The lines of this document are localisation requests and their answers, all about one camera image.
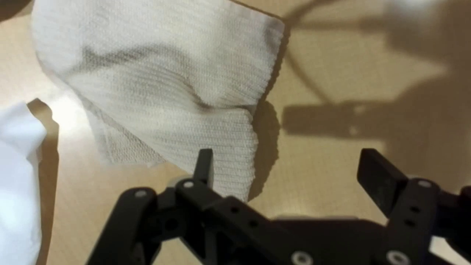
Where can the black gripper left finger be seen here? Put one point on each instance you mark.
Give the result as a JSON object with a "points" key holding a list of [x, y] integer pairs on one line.
{"points": [[204, 169]]}

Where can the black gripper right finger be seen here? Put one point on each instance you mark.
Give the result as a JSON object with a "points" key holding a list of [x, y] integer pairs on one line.
{"points": [[381, 178]]}

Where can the beige cloth towel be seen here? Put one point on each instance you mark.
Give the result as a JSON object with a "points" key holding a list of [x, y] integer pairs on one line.
{"points": [[163, 79]]}

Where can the white paper napkin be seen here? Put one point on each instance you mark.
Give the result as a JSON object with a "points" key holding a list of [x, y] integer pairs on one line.
{"points": [[22, 135]]}

